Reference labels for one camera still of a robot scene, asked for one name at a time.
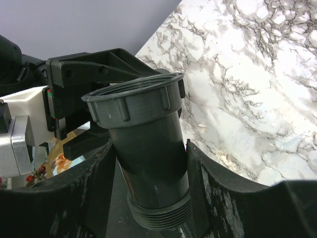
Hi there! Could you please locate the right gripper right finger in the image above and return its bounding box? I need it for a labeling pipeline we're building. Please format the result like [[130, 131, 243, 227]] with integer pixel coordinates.
[[186, 141, 317, 238]]

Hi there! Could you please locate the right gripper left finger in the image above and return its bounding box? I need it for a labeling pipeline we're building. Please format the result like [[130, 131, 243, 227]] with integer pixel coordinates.
[[0, 142, 116, 238]]

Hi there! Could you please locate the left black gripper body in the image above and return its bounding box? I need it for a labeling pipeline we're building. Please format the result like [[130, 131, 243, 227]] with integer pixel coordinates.
[[42, 58, 67, 139]]

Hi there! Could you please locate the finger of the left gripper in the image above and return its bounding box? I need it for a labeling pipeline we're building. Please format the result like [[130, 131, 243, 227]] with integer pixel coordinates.
[[63, 121, 109, 159], [47, 48, 161, 87]]

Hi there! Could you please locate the grey T pipe fitting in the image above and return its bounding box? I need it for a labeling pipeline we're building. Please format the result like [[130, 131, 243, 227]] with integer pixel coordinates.
[[82, 72, 192, 231]]

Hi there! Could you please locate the orange snack bag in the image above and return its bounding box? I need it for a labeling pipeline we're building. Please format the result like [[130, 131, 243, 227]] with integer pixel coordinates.
[[26, 132, 85, 187]]

